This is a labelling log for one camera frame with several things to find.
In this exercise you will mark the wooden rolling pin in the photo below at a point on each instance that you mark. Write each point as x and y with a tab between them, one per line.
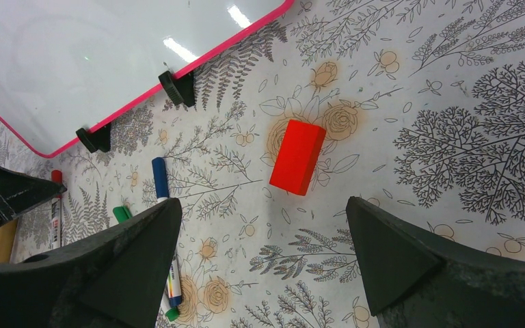
7	236

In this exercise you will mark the blue capped marker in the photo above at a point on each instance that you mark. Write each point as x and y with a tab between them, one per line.
170	224

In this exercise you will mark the black whiteboard foot right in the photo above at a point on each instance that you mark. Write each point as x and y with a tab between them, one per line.
179	90

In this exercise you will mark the pink framed whiteboard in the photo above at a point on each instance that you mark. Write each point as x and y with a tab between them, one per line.
67	65

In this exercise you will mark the green capped marker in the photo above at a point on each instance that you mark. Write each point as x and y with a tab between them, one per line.
167	312

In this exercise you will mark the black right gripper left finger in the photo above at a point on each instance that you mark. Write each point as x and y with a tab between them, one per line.
114	278

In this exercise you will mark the black whiteboard foot left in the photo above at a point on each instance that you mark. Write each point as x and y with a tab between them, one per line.
97	141

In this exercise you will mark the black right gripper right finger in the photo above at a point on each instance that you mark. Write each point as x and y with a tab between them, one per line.
415	278

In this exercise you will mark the red rectangular block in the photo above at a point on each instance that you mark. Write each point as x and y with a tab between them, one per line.
297	157

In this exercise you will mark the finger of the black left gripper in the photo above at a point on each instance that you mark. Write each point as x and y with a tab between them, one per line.
20	193

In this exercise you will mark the black whiteboard foot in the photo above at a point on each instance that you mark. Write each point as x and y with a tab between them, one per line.
97	141
179	90

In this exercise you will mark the red capped marker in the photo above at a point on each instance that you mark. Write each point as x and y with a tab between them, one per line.
56	222

